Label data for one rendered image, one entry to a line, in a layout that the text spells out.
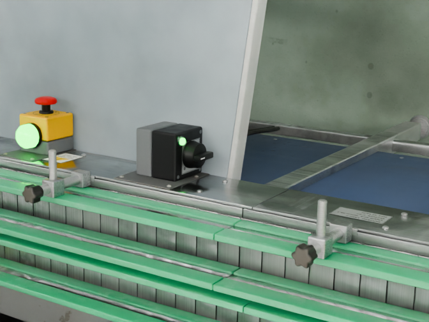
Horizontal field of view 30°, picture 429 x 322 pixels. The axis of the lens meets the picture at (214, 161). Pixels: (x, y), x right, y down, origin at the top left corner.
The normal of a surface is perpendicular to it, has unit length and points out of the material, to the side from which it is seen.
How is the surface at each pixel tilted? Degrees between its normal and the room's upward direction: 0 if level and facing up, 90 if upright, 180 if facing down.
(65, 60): 0
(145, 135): 0
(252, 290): 90
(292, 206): 90
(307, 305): 90
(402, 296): 0
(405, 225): 90
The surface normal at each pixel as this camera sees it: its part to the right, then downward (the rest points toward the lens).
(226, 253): -0.53, 0.19
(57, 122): 0.84, 0.15
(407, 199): 0.02, -0.97
